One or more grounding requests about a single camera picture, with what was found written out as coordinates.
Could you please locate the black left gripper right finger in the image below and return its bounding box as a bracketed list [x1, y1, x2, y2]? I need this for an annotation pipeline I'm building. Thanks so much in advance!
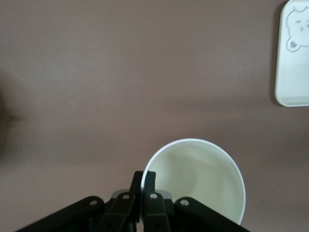
[143, 170, 171, 232]

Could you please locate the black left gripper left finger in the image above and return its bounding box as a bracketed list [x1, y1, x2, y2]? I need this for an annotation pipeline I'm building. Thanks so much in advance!
[96, 171, 144, 232]

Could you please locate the white plastic cup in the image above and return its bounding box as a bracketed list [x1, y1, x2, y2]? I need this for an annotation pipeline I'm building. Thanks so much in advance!
[141, 138, 246, 227]

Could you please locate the cream bear print tray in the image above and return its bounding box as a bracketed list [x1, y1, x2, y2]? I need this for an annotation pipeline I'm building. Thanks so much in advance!
[274, 0, 309, 107]

